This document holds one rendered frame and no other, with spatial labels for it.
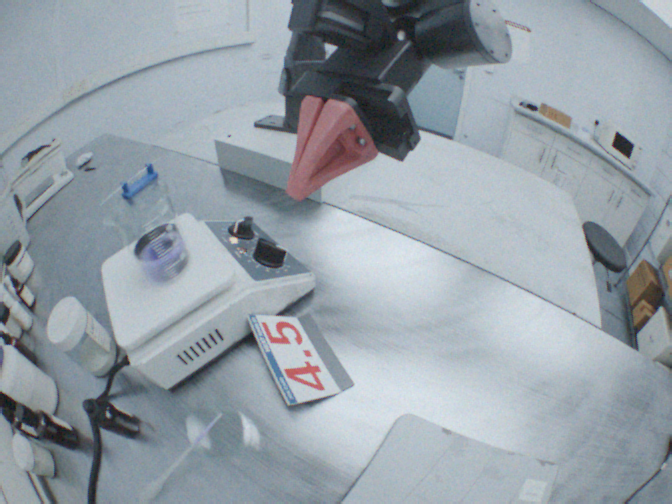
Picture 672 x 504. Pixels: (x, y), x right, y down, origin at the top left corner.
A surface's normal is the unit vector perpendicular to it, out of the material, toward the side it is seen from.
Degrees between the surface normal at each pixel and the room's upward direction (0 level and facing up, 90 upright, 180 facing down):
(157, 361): 90
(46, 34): 90
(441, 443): 0
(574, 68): 90
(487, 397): 0
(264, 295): 90
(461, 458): 0
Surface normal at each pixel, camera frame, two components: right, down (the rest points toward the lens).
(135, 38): 0.85, 0.39
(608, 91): -0.54, 0.58
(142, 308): 0.03, -0.71
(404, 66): 0.70, 0.51
